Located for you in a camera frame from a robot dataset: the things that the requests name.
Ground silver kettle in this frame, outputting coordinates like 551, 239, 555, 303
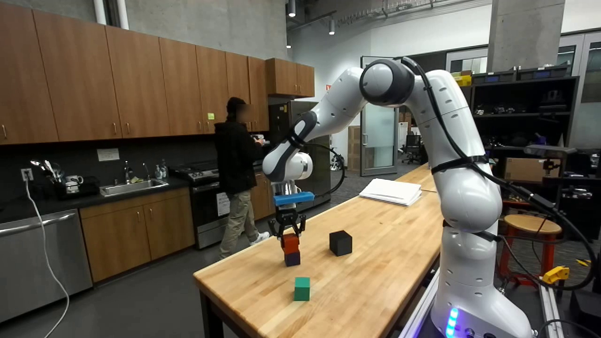
59, 173, 86, 198

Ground large black cube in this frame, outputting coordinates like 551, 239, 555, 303
328, 230, 354, 258

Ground brown cardboard box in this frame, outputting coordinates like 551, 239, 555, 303
503, 156, 563, 187

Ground small cabinet above refrigerator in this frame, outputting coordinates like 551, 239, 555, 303
264, 57, 317, 100

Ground stainless steel dishwasher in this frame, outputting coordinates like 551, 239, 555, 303
0, 209, 95, 325

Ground black metal table frame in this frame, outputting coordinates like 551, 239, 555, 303
196, 288, 251, 338

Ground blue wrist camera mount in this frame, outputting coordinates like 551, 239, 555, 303
272, 190, 317, 209

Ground green cube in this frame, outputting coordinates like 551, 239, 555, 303
292, 277, 313, 303

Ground yellow clamp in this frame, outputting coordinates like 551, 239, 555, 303
538, 265, 572, 290

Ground wide brown lower cabinet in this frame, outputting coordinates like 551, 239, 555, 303
78, 187, 196, 286

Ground red cube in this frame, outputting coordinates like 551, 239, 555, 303
279, 232, 302, 256

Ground red legged stool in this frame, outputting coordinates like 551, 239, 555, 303
499, 213, 565, 286

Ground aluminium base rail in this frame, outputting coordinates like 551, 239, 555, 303
397, 273, 441, 338

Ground steel kitchen sink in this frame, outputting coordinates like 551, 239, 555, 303
97, 179, 170, 202

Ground stainless steel refrigerator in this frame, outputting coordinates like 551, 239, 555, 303
268, 98, 332, 217

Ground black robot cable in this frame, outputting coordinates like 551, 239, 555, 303
399, 57, 598, 297

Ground white wall outlet plate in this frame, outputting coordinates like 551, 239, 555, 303
93, 147, 121, 166

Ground brown upper wall cabinets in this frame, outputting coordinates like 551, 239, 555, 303
0, 3, 272, 149

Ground stainless steel oven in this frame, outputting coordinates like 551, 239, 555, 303
176, 162, 253, 252

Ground person in dark hoodie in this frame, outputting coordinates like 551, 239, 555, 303
211, 96, 272, 260

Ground narrow brown lower cabinet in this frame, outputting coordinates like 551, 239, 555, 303
249, 173, 277, 222

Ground white power cable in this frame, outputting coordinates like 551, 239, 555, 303
20, 177, 72, 338

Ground black storage shelf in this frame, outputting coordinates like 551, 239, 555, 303
467, 72, 581, 155

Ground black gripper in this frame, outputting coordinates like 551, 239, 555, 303
270, 207, 307, 241

